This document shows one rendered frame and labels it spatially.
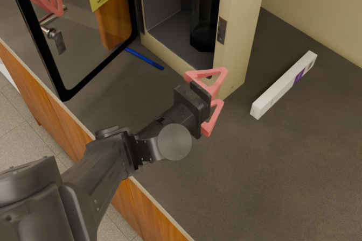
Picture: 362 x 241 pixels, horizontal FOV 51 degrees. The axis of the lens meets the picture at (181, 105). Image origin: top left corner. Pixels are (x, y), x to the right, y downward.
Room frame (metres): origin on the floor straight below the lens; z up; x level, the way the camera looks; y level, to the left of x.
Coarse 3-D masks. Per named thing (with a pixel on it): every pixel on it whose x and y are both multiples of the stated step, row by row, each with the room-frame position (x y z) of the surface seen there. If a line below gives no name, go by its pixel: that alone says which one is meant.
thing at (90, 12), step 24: (48, 0) 0.62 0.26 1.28; (72, 0) 0.66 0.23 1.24; (96, 0) 0.71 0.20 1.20; (120, 0) 0.77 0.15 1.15; (48, 24) 0.60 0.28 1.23; (72, 24) 0.64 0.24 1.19; (96, 24) 0.70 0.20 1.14; (120, 24) 0.76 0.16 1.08; (72, 48) 0.63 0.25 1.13; (96, 48) 0.68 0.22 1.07; (72, 72) 0.61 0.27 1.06
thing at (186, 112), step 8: (176, 88) 0.41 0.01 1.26; (176, 96) 0.41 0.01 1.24; (184, 96) 0.39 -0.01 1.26; (176, 104) 0.40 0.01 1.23; (184, 104) 0.39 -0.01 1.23; (192, 104) 0.38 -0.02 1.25; (200, 104) 0.37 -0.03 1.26; (168, 112) 0.38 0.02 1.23; (176, 112) 0.37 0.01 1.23; (184, 112) 0.37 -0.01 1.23; (192, 112) 0.38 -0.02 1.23; (200, 112) 0.37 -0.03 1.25; (160, 120) 0.36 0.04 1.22; (168, 120) 0.36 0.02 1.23; (176, 120) 0.36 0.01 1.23; (184, 120) 0.36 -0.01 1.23; (192, 120) 0.37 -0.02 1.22; (200, 120) 0.37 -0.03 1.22; (192, 128) 0.36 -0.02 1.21; (200, 128) 0.37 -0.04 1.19; (200, 136) 0.37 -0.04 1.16
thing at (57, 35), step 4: (52, 32) 0.60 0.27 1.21; (56, 32) 0.60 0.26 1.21; (60, 32) 0.60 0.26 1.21; (52, 36) 0.59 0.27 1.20; (56, 36) 0.59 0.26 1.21; (60, 36) 0.59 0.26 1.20; (56, 40) 0.59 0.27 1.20; (60, 40) 0.59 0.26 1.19; (56, 44) 0.58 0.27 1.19; (60, 44) 0.59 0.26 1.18; (64, 44) 0.60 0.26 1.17; (60, 48) 0.59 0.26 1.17; (64, 48) 0.60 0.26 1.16; (60, 52) 0.59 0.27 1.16
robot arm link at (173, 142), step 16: (112, 128) 0.33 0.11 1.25; (128, 128) 0.33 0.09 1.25; (160, 128) 0.31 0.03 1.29; (176, 128) 0.31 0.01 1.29; (128, 144) 0.32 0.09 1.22; (144, 144) 0.28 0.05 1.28; (160, 144) 0.28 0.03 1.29; (176, 144) 0.29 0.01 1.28; (144, 160) 0.27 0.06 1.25; (176, 160) 0.26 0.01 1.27
